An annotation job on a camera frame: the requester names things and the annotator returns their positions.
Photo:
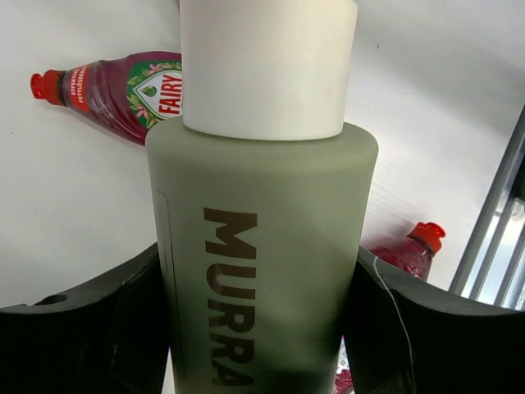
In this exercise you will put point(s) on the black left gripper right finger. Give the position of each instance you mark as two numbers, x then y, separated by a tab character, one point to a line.
403	335

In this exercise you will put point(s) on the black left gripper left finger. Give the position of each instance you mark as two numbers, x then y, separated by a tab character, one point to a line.
106	335

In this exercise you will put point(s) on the red dish soap bottle back-label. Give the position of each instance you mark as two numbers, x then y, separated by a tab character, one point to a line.
413	254

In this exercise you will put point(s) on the sage green Murray bottle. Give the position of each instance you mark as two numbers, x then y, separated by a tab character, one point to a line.
259	192

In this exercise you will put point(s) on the red Fairy dish soap bottle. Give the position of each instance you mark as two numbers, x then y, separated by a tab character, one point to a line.
127	96

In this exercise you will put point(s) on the aluminium mounting rail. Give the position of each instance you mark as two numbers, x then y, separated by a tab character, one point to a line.
491	269

